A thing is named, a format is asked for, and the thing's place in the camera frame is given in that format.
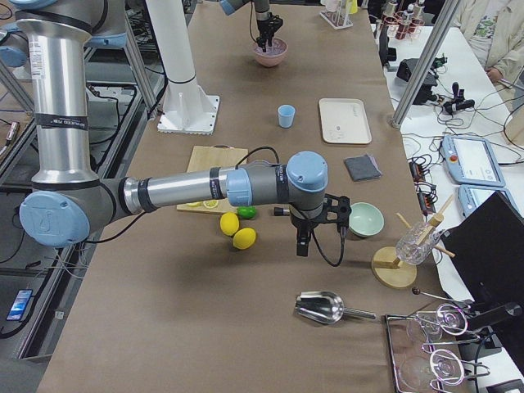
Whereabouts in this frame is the wooden glass stand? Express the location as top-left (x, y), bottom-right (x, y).
top-left (371, 195), bottom-right (455, 289)

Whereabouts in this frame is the pink bowl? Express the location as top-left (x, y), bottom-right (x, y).
top-left (253, 46), bottom-right (288, 68)

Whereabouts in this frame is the yellow lemon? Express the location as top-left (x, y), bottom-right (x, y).
top-left (233, 228), bottom-right (257, 250)
top-left (219, 212), bottom-right (240, 237)

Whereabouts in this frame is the wooden cutting board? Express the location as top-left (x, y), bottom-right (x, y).
top-left (177, 146), bottom-right (248, 215)

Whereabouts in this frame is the cream rabbit tray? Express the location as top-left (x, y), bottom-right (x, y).
top-left (318, 98), bottom-right (372, 145)

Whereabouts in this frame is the light blue plastic cup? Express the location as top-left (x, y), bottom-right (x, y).
top-left (278, 104), bottom-right (296, 129)

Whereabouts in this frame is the smartphone on floor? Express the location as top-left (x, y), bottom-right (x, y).
top-left (6, 289), bottom-right (33, 322)

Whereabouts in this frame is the seated person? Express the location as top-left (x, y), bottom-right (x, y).
top-left (454, 0), bottom-right (523, 109)

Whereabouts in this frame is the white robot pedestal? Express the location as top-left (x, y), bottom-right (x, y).
top-left (146, 0), bottom-right (220, 135)

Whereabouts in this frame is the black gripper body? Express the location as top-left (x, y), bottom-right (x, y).
top-left (255, 12), bottom-right (283, 45)
top-left (290, 195), bottom-right (351, 242)

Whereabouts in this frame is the green lime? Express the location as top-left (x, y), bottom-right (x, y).
top-left (237, 206), bottom-right (257, 219)

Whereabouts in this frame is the aluminium frame post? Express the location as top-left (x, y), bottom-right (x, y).
top-left (384, 1), bottom-right (476, 129)

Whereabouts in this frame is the teach pendant tablet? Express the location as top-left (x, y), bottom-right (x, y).
top-left (440, 135), bottom-right (506, 187)
top-left (458, 184), bottom-right (511, 218)

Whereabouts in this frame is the camera cable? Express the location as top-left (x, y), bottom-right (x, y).
top-left (309, 227), bottom-right (348, 268)

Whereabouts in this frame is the mint green bowl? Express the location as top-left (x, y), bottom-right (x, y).
top-left (349, 202), bottom-right (385, 237)

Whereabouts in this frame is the steel ice scoop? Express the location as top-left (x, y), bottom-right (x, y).
top-left (295, 291), bottom-right (377, 324)

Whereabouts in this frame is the clear crystal glass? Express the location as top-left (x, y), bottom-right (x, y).
top-left (395, 222), bottom-right (440, 265)

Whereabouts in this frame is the black monitor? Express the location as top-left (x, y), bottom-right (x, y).
top-left (441, 192), bottom-right (523, 306)

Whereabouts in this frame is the clear ice cubes pile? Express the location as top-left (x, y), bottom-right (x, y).
top-left (253, 37), bottom-right (287, 57)

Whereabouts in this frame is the grey folded cloth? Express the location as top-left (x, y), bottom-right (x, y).
top-left (344, 154), bottom-right (382, 182)

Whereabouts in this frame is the wire wine glass rack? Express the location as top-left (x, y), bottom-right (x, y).
top-left (382, 300), bottom-right (524, 393)

